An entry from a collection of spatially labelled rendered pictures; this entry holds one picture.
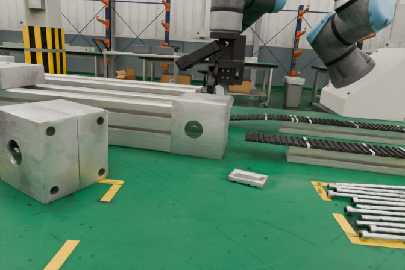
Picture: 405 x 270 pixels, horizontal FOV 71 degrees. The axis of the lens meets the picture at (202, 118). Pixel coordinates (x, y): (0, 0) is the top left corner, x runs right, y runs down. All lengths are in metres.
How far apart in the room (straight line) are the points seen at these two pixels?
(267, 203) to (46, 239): 0.24
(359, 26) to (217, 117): 0.65
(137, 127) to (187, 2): 7.84
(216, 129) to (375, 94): 0.66
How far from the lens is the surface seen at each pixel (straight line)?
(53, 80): 0.81
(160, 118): 0.49
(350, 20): 1.01
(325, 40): 1.06
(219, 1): 0.67
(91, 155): 0.39
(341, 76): 1.10
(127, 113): 0.52
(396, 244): 0.37
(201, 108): 0.47
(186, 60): 0.68
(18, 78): 0.66
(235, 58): 0.67
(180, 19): 8.27
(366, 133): 0.73
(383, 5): 1.01
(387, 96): 1.04
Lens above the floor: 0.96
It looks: 13 degrees down
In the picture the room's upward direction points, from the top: 4 degrees clockwise
